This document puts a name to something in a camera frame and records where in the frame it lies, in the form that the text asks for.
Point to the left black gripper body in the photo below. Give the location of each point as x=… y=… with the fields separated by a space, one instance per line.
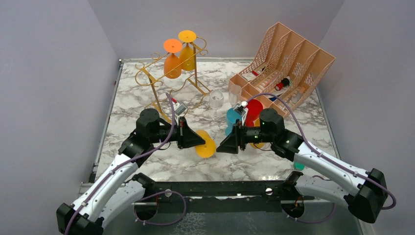
x=164 y=132

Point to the blue wine glass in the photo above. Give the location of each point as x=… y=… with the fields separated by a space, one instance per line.
x=231 y=117

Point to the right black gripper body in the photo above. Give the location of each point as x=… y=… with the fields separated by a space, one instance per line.
x=254 y=134

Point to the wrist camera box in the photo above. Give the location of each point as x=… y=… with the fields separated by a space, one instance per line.
x=242 y=110
x=179 y=107

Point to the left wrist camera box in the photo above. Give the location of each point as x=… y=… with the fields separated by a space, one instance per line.
x=179 y=107

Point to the peach plastic file organizer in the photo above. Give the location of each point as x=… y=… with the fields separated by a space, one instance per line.
x=284 y=53

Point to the green small block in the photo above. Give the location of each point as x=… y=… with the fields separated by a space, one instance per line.
x=298 y=166

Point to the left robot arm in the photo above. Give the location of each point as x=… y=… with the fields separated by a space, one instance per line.
x=91 y=213

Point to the gold wire glass rack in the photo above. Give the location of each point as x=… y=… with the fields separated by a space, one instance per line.
x=144 y=78

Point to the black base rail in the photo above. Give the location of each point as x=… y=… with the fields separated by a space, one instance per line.
x=215 y=196

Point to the clear wine glass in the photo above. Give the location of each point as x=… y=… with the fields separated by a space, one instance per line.
x=234 y=94
x=216 y=101

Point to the yellow wine glass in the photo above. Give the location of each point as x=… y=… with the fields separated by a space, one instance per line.
x=208 y=149
x=186 y=54
x=256 y=123

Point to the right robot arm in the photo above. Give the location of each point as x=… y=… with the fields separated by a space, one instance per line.
x=362 y=192

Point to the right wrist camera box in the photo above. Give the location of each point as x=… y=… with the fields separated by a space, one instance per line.
x=242 y=110

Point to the red wine glass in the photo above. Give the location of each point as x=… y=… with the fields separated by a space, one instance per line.
x=254 y=108

